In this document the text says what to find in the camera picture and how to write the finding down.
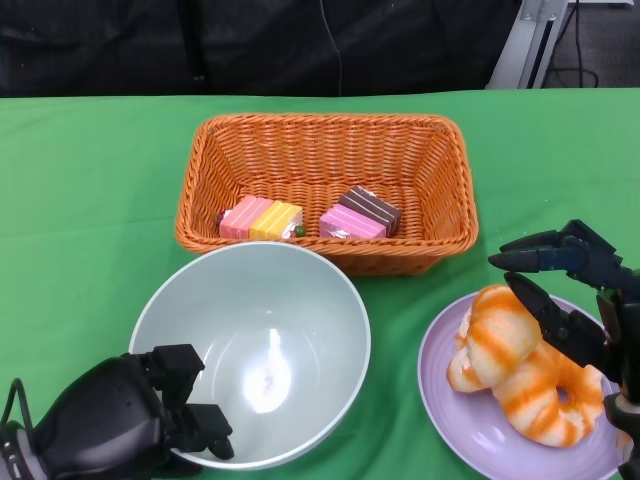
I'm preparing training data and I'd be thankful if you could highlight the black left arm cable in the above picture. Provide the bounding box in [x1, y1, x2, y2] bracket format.
[0, 377, 39, 451]

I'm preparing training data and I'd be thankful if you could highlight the lavender round plate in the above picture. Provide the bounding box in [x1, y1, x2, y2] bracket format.
[416, 291, 626, 480]

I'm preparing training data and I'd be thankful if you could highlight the orange striped bread roll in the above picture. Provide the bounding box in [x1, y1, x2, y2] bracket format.
[492, 339, 607, 448]
[445, 284, 547, 395]

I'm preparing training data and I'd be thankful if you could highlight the orange wicker basket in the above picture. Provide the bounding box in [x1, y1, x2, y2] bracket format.
[173, 113, 481, 278]

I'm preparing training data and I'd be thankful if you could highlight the black floor cable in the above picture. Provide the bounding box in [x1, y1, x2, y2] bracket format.
[546, 0, 601, 89]

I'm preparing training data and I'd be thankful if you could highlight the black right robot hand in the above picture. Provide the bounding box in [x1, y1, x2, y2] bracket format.
[487, 218, 640, 480]

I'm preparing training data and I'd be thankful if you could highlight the red cake with cherries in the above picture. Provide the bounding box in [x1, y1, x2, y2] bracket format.
[215, 194, 307, 241]

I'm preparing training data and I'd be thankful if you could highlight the grey round bowl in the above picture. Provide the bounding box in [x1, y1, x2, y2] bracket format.
[128, 241, 373, 472]

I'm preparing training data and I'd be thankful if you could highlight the black fabric backdrop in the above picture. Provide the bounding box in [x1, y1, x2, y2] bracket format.
[0, 0, 522, 100]

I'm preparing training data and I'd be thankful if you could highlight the grey aluminium frame post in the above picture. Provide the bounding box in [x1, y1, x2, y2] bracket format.
[483, 0, 570, 92]

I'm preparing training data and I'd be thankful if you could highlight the chocolate layered cake slice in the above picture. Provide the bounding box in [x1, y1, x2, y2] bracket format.
[337, 185, 404, 235]

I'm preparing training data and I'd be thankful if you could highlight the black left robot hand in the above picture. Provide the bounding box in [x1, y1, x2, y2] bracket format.
[33, 343, 236, 480]

